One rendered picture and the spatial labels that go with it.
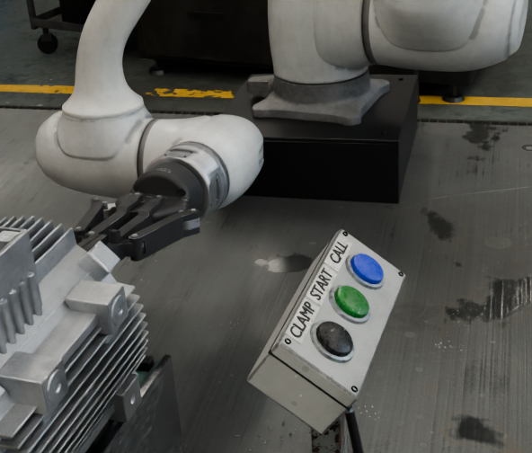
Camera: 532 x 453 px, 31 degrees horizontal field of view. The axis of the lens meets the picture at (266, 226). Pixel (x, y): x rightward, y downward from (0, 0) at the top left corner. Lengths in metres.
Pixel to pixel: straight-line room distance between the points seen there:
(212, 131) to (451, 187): 0.50
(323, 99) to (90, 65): 0.45
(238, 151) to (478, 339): 0.36
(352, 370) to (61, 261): 0.26
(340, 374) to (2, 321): 0.25
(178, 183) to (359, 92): 0.55
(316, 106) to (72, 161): 0.45
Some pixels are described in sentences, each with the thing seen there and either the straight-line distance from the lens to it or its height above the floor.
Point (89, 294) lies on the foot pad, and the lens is 0.77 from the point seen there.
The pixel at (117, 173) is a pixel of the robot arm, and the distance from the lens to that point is 1.18.
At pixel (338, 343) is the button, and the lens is 0.69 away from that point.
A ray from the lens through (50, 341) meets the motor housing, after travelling 0.74.
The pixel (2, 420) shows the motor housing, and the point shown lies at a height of 1.05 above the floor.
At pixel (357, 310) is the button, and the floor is 1.07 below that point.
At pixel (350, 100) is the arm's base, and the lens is 1.50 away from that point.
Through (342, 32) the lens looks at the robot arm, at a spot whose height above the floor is 1.05.
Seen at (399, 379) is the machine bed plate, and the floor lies 0.80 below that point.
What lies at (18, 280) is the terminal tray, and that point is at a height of 1.11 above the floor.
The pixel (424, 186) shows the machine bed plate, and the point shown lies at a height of 0.80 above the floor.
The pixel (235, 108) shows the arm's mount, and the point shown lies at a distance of 1.57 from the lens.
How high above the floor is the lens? 1.48
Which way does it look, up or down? 29 degrees down
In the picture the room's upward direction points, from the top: 4 degrees counter-clockwise
